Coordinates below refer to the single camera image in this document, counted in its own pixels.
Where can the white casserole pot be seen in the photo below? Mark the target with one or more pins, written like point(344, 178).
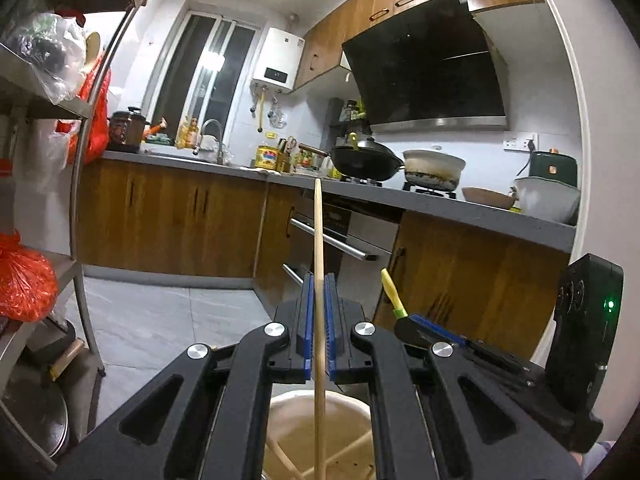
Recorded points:
point(434, 167)

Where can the gas stove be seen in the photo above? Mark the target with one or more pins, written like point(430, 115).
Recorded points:
point(430, 189)

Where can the green plastic knife yellow tip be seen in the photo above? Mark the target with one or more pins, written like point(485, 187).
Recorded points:
point(390, 290)

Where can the wooden cabinet beside oven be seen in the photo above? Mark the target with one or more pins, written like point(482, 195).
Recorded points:
point(475, 270)

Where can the yellow cooking oil bottles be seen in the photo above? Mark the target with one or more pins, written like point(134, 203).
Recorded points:
point(187, 134)

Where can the round steel pot lid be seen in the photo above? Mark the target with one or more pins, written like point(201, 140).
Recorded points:
point(35, 420)

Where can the beige shallow bowl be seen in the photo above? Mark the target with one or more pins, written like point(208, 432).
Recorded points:
point(487, 198)

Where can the wooden base cabinets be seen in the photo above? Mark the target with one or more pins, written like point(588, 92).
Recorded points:
point(175, 220)

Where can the black spice rack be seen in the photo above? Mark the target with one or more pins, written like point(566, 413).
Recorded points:
point(350, 115)

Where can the white water heater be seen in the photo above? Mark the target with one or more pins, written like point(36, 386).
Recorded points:
point(277, 60)

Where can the kitchen window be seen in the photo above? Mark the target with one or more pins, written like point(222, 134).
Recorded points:
point(200, 75)

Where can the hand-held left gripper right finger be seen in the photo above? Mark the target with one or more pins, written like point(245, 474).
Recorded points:
point(331, 330)

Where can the crumpled red plastic bag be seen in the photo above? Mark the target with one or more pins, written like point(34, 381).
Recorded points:
point(25, 280)

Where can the grey kitchen countertop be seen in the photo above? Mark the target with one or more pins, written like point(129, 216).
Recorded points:
point(500, 222)

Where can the cream ceramic utensil holder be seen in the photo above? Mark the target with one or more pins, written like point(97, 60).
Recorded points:
point(300, 410)

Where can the white wall socket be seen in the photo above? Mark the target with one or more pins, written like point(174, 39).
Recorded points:
point(520, 141)

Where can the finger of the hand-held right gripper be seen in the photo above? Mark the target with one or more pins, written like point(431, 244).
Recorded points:
point(415, 330)

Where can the hanging red plastic bag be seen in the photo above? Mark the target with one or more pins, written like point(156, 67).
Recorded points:
point(92, 120)

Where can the hanging white plastic bag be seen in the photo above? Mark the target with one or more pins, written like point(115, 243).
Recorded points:
point(42, 160)

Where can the dark pressure cooker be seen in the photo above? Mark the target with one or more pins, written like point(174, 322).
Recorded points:
point(127, 130)

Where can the chrome kitchen faucet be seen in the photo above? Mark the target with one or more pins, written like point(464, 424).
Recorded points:
point(212, 135)

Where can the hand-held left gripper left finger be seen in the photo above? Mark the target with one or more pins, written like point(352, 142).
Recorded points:
point(307, 330)

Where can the large white bowl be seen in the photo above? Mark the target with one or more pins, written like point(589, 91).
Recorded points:
point(545, 202)

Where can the steel shelf rack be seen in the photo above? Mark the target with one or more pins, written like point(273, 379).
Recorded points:
point(80, 185)

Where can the black wok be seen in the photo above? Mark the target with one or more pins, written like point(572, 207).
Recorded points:
point(367, 162)

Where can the built-in steel oven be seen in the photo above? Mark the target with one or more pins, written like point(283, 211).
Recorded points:
point(360, 230)

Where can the black range hood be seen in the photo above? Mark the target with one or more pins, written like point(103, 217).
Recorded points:
point(430, 70)

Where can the wooden chopstick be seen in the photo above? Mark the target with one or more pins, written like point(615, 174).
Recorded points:
point(318, 240)
point(352, 447)
point(285, 457)

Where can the clear plastic bag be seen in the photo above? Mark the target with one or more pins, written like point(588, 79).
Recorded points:
point(47, 55)

